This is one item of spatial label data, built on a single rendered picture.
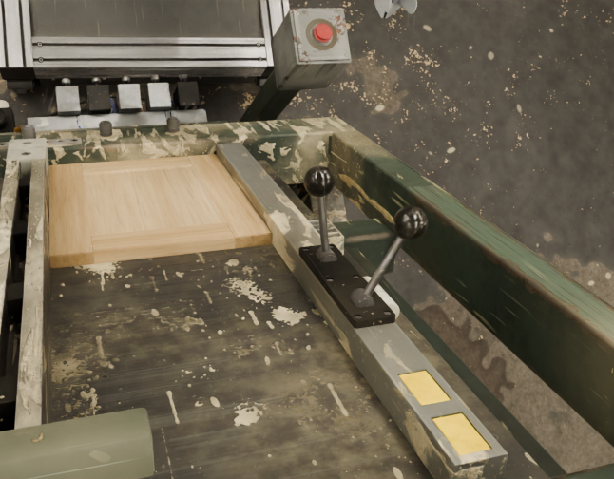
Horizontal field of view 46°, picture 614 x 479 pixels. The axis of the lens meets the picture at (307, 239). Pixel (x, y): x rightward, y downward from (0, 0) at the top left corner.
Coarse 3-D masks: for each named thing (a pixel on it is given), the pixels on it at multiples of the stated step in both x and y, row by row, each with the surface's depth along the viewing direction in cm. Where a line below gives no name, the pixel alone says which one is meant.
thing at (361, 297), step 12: (396, 216) 78; (408, 216) 77; (420, 216) 77; (396, 228) 78; (408, 228) 77; (420, 228) 77; (396, 240) 79; (396, 252) 79; (384, 264) 79; (360, 288) 81; (372, 288) 80; (360, 300) 79; (372, 300) 80
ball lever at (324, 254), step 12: (312, 168) 86; (324, 168) 86; (312, 180) 85; (324, 180) 85; (312, 192) 86; (324, 192) 85; (324, 204) 88; (324, 216) 88; (324, 228) 89; (324, 240) 90; (324, 252) 90
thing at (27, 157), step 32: (32, 160) 117; (32, 192) 103; (0, 224) 92; (32, 224) 93; (0, 256) 84; (32, 256) 84; (0, 288) 77; (32, 288) 77; (0, 320) 70; (32, 320) 71; (0, 352) 67; (32, 352) 66; (0, 384) 62; (32, 384) 61; (0, 416) 60; (32, 416) 57
